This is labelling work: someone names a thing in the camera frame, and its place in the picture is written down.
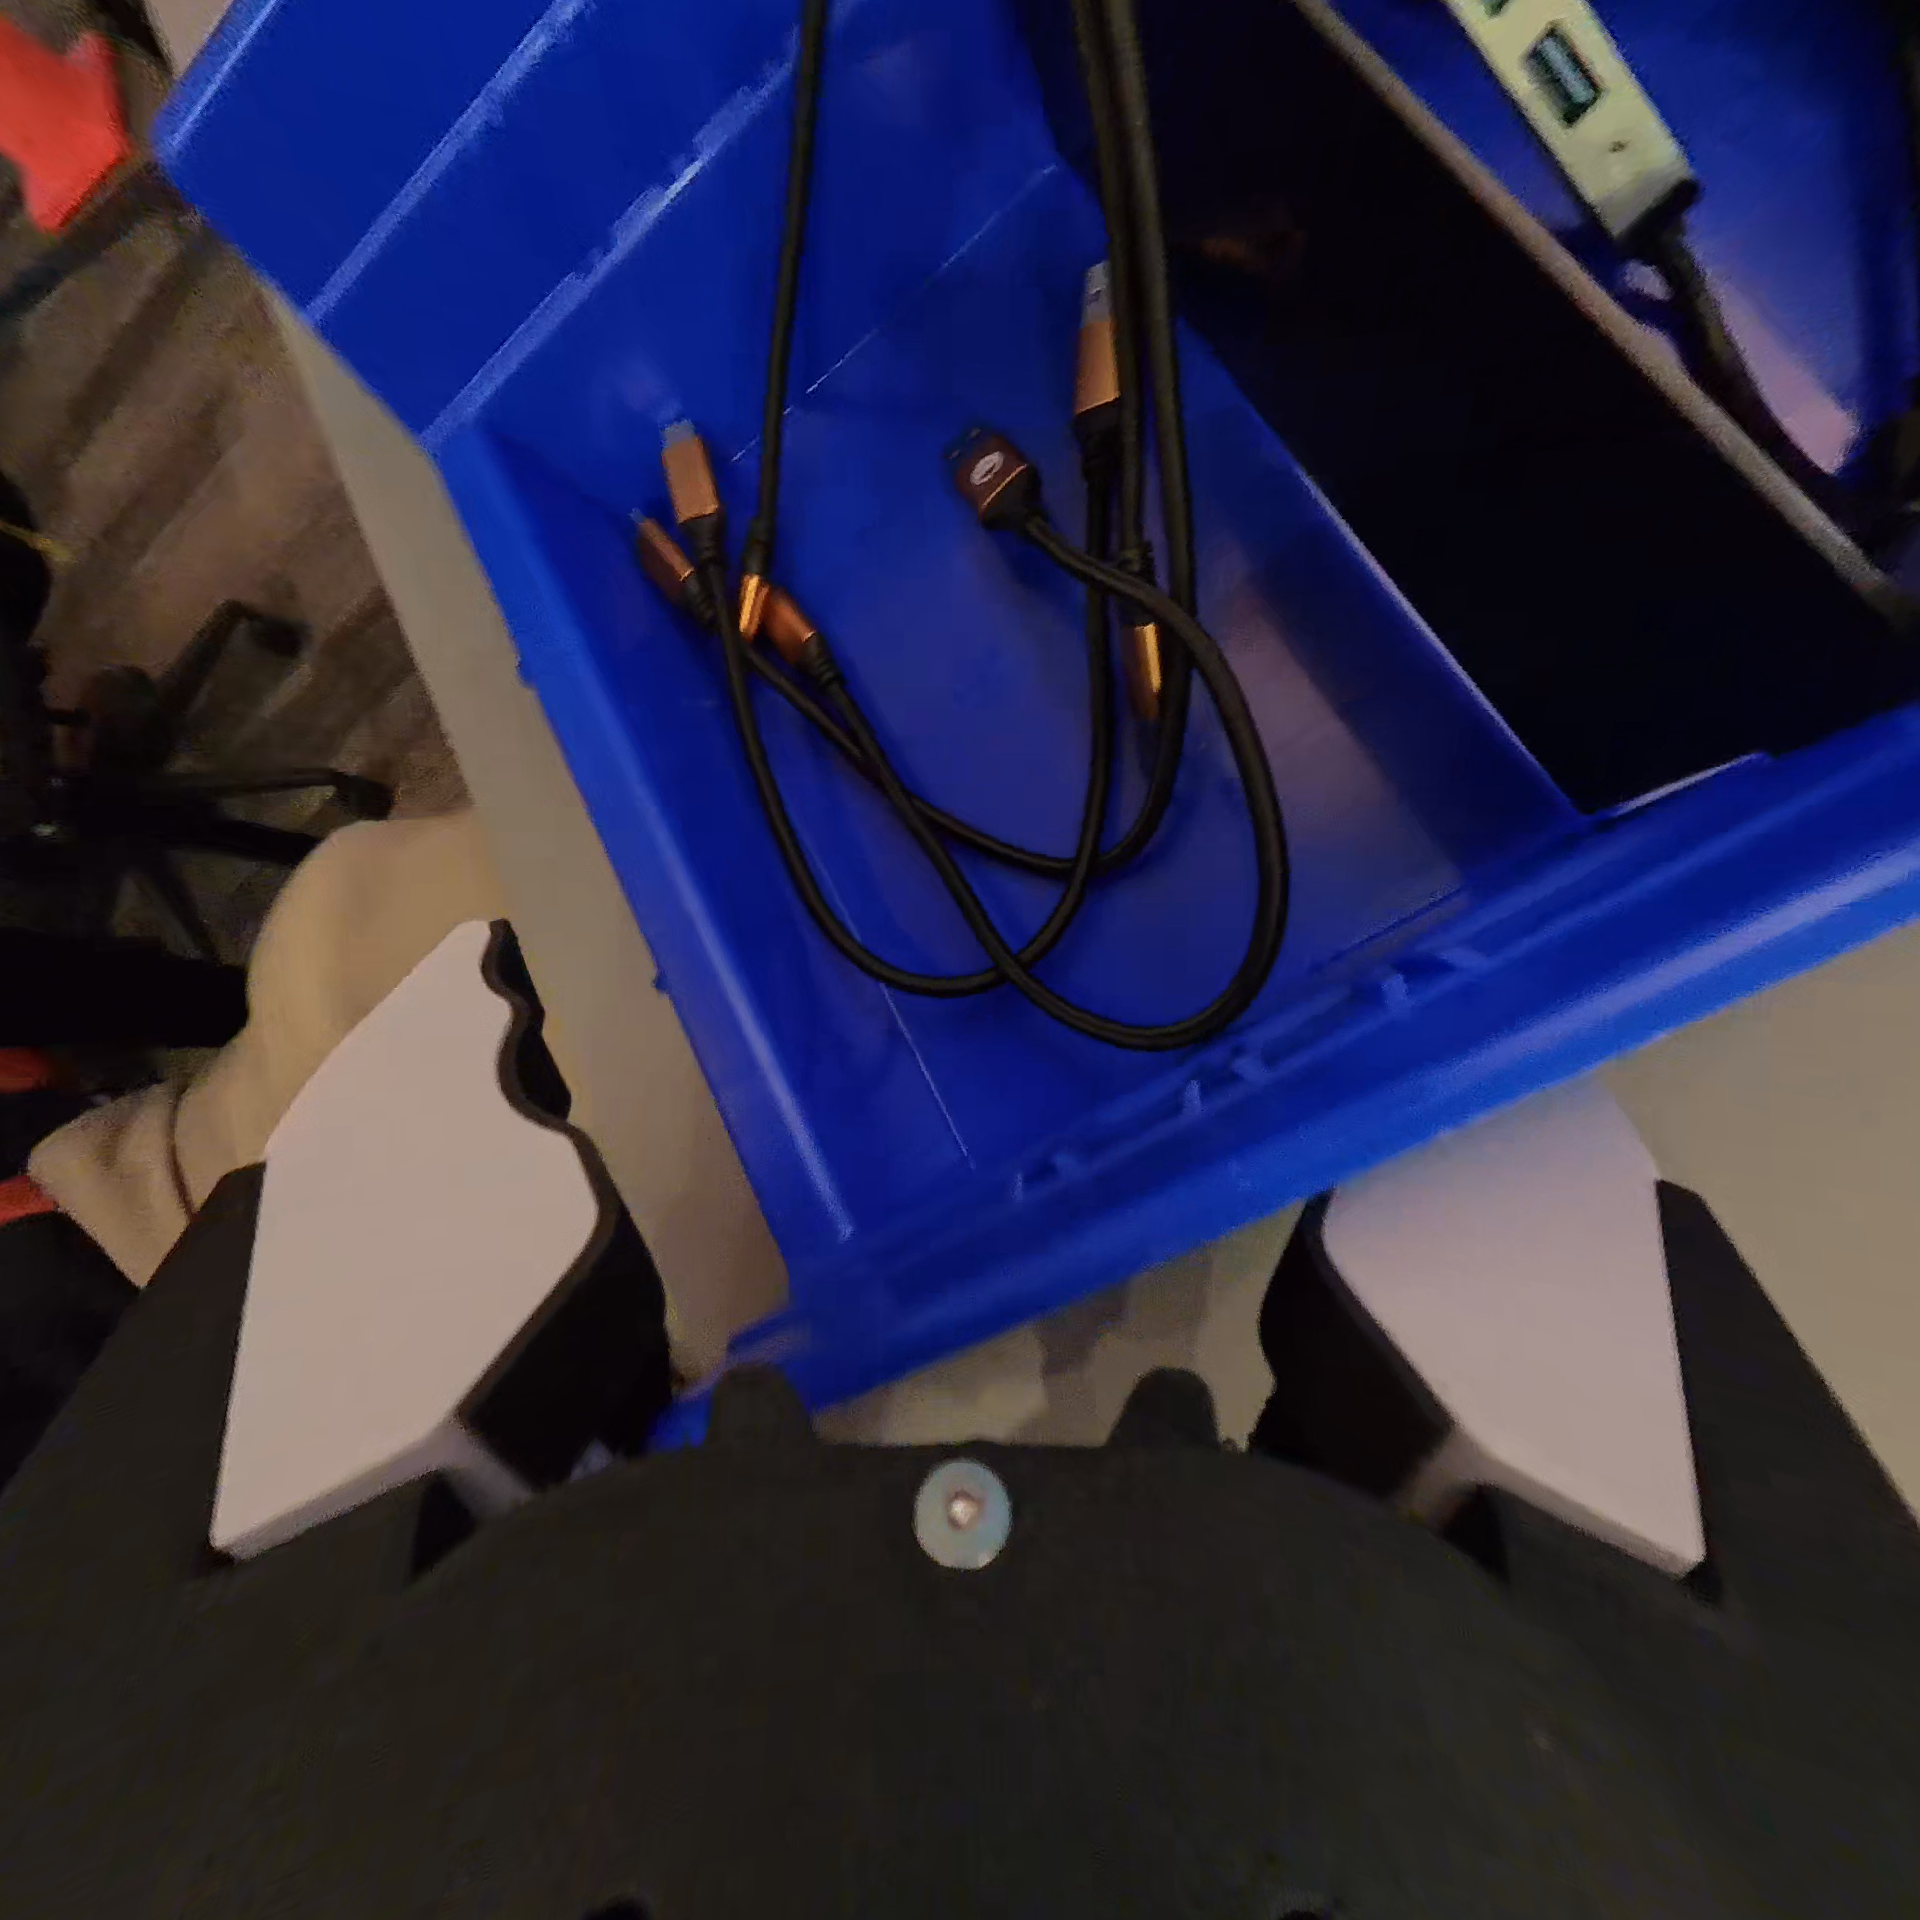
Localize black cable of white hub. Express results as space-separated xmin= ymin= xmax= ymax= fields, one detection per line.
xmin=1640 ymin=195 xmax=1920 ymax=601

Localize beige cloth garment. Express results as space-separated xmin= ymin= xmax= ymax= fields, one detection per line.
xmin=27 ymin=816 xmax=504 ymax=1291

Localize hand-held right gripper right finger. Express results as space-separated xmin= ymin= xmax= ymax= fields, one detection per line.
xmin=1253 ymin=1079 xmax=1711 ymax=1574

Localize black office chair base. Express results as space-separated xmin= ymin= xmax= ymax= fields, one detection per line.
xmin=0 ymin=599 xmax=395 ymax=963

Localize red object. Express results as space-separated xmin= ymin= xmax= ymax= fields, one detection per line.
xmin=0 ymin=22 xmax=134 ymax=233

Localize blue plastic bin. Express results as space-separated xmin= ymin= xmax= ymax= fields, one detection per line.
xmin=150 ymin=0 xmax=1920 ymax=1413

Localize white usb hub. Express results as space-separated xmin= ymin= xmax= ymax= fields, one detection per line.
xmin=1442 ymin=0 xmax=1696 ymax=241

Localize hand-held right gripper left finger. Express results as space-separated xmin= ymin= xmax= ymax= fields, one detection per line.
xmin=211 ymin=919 xmax=672 ymax=1566

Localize black usb cable orange plugs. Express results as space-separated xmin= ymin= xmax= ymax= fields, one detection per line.
xmin=756 ymin=0 xmax=1203 ymax=880
xmin=660 ymin=262 xmax=1127 ymax=999
xmin=638 ymin=428 xmax=1291 ymax=1052
xmin=1072 ymin=0 xmax=1163 ymax=723
xmin=736 ymin=0 xmax=835 ymax=640

